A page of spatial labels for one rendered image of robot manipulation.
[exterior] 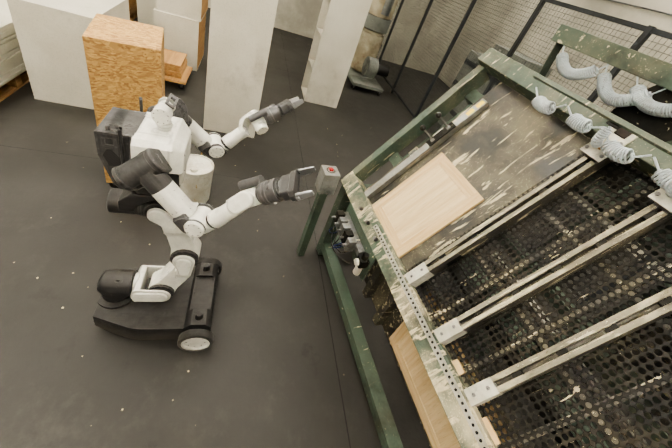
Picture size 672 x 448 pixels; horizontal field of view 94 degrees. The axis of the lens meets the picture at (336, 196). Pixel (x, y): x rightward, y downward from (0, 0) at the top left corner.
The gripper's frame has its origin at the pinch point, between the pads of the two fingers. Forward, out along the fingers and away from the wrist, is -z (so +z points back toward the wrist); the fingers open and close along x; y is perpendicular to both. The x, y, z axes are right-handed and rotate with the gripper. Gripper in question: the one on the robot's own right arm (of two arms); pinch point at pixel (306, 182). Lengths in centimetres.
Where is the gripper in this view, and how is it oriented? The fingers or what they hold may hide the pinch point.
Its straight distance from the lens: 109.8
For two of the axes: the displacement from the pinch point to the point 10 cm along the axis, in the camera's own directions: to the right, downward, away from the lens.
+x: 0.2, -8.1, 5.8
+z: -9.1, 2.2, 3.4
